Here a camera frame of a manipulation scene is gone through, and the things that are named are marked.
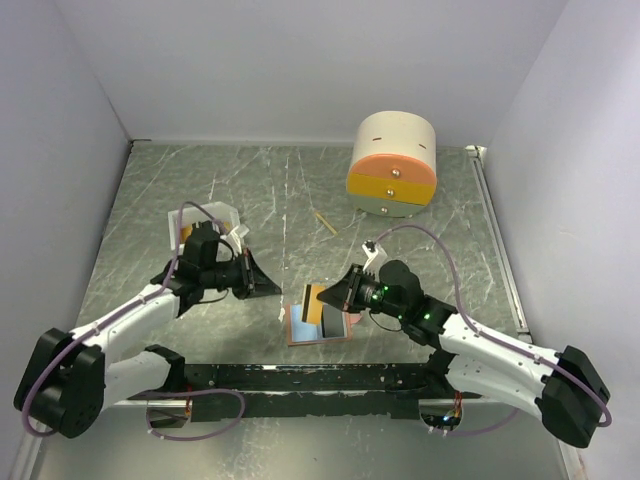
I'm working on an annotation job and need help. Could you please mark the aluminium right side rail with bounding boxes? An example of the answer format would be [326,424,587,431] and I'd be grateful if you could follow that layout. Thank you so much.
[465,145,531,336]

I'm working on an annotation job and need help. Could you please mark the gold card stack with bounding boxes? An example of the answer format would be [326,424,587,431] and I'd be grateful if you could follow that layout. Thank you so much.
[180,226,193,243]

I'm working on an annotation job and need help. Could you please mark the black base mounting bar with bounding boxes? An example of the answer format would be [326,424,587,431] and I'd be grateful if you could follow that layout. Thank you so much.
[186,363,454,420]

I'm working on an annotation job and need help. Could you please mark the round white drawer cabinet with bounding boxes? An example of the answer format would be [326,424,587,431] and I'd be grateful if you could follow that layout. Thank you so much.
[346,111,438,218]

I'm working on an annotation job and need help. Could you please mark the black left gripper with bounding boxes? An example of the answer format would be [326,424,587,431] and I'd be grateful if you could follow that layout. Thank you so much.
[201,248,282,300]

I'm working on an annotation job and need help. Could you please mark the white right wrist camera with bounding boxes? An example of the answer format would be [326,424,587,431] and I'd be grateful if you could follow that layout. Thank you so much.
[362,240,388,276]

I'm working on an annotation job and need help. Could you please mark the small wooden stick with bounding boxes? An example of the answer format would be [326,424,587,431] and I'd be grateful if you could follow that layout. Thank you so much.
[314,211,338,236]

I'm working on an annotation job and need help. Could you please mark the white card storage box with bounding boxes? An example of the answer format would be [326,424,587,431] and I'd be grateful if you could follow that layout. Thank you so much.
[167,201,240,250]

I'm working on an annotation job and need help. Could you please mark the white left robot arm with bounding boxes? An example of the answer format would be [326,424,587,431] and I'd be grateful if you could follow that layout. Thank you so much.
[13,221,282,438]

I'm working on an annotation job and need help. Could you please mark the pink leather card holder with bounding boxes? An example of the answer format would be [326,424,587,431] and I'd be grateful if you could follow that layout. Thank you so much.
[286,304,362,347]

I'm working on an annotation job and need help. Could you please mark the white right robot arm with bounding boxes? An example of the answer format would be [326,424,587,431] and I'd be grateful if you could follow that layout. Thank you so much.
[317,260,612,448]

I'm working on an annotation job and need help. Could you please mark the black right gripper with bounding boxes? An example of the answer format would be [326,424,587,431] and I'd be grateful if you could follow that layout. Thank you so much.
[317,263,406,320]

